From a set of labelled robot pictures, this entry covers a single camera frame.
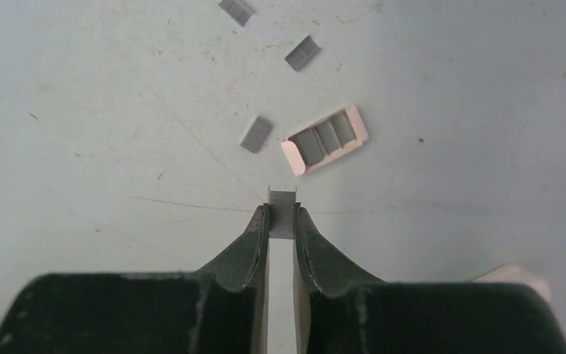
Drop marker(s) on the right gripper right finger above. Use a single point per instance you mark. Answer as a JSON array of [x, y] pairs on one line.
[[342, 308]]

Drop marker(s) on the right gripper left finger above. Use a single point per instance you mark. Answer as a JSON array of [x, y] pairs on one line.
[[220, 308]]

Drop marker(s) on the grey staple strip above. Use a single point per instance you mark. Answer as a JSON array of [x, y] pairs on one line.
[[302, 54], [281, 205], [240, 10], [256, 134]]

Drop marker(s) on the beige brown mini stapler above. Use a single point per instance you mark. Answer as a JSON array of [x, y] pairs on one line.
[[511, 273]]

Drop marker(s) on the staple box tray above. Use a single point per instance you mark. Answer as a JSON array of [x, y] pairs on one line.
[[325, 141]]

